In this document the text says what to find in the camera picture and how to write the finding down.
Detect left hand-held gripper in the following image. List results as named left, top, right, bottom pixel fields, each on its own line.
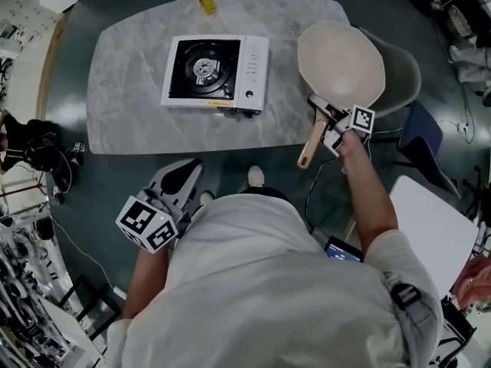
left=115, top=158, right=205, bottom=253

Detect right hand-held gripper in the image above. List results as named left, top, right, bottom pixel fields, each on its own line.
left=308, top=93, right=376, bottom=159

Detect cream frying pan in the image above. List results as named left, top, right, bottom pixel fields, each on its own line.
left=297, top=20, right=386, bottom=169

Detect white portable gas stove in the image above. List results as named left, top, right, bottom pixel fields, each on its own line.
left=160, top=34, right=271, bottom=119

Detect person's left forearm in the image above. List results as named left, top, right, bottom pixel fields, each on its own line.
left=122, top=243, right=172, bottom=321

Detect person's right forearm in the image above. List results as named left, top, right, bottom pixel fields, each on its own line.
left=339, top=130, right=400, bottom=252

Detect person's white right shoe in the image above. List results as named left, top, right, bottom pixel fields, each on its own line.
left=248, top=165, right=265, bottom=188

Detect person's black trousers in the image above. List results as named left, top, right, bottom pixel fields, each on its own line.
left=239, top=185, right=291, bottom=202

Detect grey shell chair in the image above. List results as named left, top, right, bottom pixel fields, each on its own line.
left=356, top=27, right=422, bottom=119

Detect dark blue chair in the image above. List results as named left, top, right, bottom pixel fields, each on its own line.
left=394, top=100, right=463, bottom=199

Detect grey marble table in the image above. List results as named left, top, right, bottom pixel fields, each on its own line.
left=87, top=0, right=352, bottom=156

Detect black tablet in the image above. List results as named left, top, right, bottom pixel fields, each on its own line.
left=324, top=235, right=364, bottom=263

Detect person's white shirt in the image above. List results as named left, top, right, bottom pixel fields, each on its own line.
left=105, top=193, right=444, bottom=368

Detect small white table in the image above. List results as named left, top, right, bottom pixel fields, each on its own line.
left=387, top=174, right=480, bottom=302

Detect cluttered white rack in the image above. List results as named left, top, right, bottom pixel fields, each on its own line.
left=0, top=205, right=108, bottom=368

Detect white and black machine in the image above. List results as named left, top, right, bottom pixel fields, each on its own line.
left=437, top=301, right=479, bottom=368

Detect black floor cable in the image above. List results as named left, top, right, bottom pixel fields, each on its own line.
left=305, top=157, right=338, bottom=233

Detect white floor cable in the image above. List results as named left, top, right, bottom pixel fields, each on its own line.
left=51, top=216, right=116, bottom=289

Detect grey shoulder strap with buckle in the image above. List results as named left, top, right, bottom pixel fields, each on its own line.
left=383, top=272, right=434, bottom=329

